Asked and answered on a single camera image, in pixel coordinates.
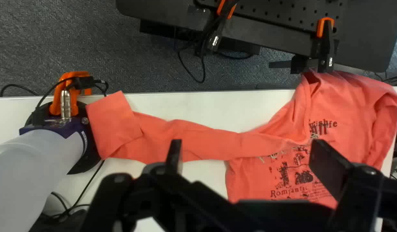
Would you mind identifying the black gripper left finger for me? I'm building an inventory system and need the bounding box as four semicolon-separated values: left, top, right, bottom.
164;138;183;173

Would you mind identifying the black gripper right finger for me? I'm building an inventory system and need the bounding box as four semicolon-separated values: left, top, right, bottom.
309;138;359;204

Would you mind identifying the orange printed sweatshirt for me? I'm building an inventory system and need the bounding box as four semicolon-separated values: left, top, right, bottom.
86;70;397;211

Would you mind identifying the white jointed support arm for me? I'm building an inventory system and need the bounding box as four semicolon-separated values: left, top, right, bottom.
0;102;105;232

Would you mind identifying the orange spring clamp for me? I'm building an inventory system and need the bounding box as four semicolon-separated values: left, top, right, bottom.
49;70;97;120

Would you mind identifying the black perforated board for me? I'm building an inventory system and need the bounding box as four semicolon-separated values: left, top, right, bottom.
116;0;397;74

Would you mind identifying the black looped floor cable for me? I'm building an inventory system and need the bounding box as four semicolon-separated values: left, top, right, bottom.
176;40;208;86

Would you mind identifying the black clamp with orange handle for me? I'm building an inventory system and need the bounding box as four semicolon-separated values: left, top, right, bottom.
312;16;338;74
198;0;240;56

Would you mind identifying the black thin table cable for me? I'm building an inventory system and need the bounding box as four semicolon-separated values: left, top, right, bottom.
0;78;111;110

